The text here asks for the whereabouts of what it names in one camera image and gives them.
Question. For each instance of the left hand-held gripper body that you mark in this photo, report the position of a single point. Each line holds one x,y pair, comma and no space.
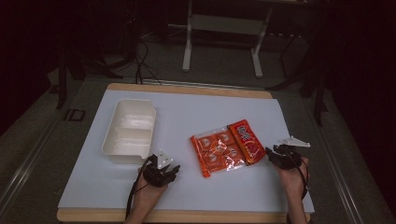
157,172

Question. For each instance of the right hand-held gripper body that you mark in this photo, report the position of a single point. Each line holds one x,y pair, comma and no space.
288,154

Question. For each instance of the orange snack packet bag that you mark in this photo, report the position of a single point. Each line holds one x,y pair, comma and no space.
229,146

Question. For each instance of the white divided plastic container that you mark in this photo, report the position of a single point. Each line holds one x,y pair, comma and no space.
129,132

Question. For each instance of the person's left hand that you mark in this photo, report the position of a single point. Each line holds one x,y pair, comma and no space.
148,190

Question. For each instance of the person's right hand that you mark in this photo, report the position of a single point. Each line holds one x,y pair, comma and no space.
292,180

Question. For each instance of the white table mat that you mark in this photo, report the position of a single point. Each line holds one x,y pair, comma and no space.
186,149

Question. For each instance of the black stand legs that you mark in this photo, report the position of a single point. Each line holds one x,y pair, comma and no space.
308,71

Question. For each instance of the white metal stand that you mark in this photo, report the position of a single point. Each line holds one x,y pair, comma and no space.
222,34

